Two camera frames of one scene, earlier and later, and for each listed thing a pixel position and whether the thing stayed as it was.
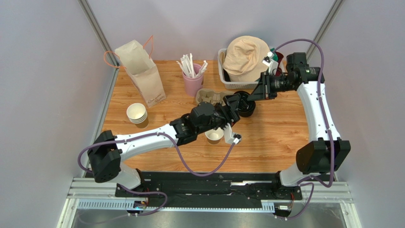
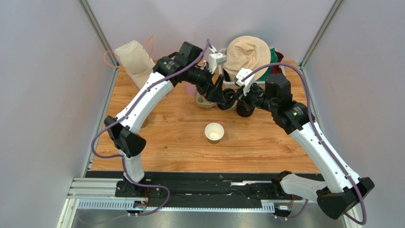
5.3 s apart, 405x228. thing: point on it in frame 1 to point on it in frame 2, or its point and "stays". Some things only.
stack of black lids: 245,108 stays
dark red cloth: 280,56 stays
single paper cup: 214,136 stays
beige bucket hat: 243,60 stays
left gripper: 230,112 to 214,92
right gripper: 268,86 to 244,96
